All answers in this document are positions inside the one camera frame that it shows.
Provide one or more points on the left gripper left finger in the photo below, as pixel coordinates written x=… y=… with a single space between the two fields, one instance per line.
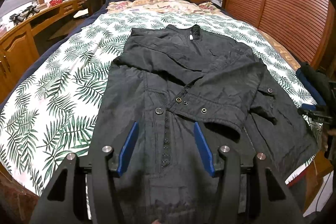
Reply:
x=82 y=189

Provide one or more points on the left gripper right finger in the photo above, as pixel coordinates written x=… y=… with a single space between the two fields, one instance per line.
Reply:
x=245 y=194

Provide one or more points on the black jacket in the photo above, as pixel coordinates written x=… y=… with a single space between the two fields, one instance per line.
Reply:
x=166 y=80

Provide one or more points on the person right hand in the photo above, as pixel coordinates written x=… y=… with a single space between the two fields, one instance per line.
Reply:
x=325 y=136

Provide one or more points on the palm leaf bedspread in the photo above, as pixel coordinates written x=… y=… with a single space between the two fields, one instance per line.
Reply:
x=53 y=112

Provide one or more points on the wooden louvered wardrobe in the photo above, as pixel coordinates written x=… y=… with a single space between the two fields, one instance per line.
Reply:
x=306 y=28

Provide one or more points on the wooden desk cabinet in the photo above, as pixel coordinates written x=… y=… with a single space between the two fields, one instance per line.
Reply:
x=18 y=48

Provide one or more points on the red basket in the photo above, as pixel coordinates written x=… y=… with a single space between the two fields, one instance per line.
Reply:
x=55 y=2

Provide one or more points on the black dumbbells on desk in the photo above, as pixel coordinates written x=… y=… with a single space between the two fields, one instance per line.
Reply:
x=21 y=16

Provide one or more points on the floral pillow cover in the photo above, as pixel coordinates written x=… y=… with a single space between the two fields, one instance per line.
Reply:
x=164 y=6

